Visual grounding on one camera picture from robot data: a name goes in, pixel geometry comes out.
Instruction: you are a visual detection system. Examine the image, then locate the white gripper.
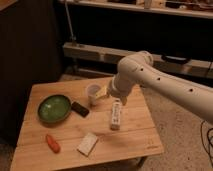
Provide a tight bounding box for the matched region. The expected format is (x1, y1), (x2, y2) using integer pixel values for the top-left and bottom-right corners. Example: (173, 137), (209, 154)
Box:
(95, 75), (128, 105)

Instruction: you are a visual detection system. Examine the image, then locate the red pepper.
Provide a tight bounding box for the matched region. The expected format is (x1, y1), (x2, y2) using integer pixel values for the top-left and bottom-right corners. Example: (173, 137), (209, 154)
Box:
(46, 134), (60, 153)

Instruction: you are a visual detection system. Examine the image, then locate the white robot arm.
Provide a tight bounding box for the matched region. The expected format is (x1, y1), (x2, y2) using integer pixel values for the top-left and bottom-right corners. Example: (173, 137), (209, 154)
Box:
(106, 51), (213, 124)

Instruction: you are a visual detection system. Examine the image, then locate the green ceramic bowl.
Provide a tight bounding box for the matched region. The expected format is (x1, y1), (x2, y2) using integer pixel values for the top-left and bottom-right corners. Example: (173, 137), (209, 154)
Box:
(38, 94), (71, 124)

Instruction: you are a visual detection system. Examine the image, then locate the translucent plastic cup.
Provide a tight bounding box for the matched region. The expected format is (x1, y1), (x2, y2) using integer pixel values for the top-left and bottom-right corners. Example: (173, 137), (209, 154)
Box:
(86, 84), (101, 106)

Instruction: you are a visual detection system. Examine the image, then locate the white remote control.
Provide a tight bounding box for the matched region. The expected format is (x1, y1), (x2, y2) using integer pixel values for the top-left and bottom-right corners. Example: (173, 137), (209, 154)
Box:
(110, 99), (122, 130)

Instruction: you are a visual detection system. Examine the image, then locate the black rectangular object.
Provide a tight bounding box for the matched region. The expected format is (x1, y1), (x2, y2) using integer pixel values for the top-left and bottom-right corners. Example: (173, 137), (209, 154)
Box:
(71, 102), (89, 117)

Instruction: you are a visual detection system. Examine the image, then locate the wooden table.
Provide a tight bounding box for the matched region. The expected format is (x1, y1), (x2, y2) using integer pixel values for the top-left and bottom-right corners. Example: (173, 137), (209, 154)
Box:
(10, 78), (164, 171)

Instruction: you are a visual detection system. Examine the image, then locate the white sponge block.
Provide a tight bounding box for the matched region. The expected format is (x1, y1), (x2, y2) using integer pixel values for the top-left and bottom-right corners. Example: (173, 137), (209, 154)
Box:
(77, 133), (98, 156)

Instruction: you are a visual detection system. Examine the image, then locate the low wooden shelf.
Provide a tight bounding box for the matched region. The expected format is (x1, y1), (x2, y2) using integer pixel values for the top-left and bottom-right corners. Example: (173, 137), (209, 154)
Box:
(63, 42), (213, 79)

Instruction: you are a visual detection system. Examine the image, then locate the metal stand pole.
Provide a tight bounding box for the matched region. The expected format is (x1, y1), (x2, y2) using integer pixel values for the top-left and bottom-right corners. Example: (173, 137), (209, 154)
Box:
(64, 0), (77, 46)

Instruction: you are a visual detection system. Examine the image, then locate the black object on shelf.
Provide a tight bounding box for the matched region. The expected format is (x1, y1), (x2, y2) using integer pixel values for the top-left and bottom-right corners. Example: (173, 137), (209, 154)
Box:
(161, 55), (191, 65)

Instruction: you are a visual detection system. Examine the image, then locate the upper wooden shelf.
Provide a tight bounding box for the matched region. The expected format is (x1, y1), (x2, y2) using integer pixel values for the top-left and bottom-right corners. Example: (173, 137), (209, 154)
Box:
(58, 0), (213, 19)

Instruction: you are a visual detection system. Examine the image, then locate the black cable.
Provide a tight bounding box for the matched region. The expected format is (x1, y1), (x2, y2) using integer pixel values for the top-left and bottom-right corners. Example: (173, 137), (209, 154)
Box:
(199, 120), (213, 157)

